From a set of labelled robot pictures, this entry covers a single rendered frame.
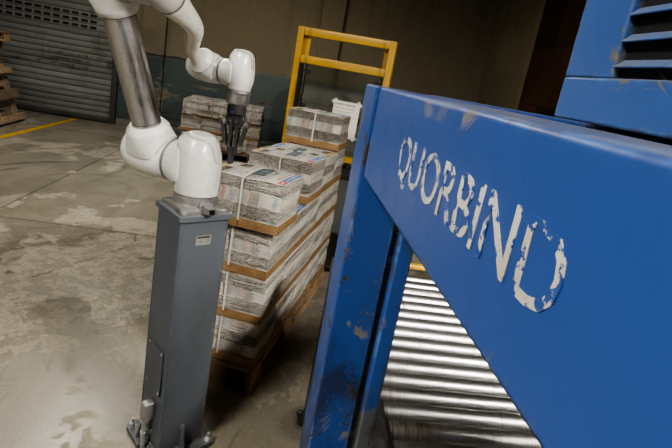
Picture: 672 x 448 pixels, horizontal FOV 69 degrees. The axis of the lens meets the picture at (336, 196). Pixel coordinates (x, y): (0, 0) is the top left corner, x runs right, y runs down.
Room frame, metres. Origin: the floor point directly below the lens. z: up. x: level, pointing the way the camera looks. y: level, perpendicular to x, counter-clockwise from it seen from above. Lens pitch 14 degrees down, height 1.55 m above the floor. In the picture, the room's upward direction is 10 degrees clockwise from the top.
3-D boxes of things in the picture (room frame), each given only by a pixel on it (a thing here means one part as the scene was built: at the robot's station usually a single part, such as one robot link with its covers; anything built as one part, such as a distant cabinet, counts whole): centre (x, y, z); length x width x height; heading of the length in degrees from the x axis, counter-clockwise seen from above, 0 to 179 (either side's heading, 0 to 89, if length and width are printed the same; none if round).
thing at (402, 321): (1.53, -0.37, 0.77); 0.47 x 0.05 x 0.05; 98
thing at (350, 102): (3.79, 0.12, 1.28); 0.57 x 0.01 x 0.65; 80
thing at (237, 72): (1.94, 0.46, 1.50); 0.13 x 0.11 x 0.16; 71
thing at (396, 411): (1.07, -0.43, 0.77); 0.47 x 0.05 x 0.05; 98
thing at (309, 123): (3.34, 0.20, 0.65); 0.39 x 0.30 x 1.29; 80
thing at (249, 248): (2.63, 0.33, 0.42); 1.17 x 0.39 x 0.83; 170
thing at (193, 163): (1.69, 0.51, 1.17); 0.18 x 0.16 x 0.22; 71
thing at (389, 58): (3.71, -0.20, 0.97); 0.09 x 0.09 x 1.75; 80
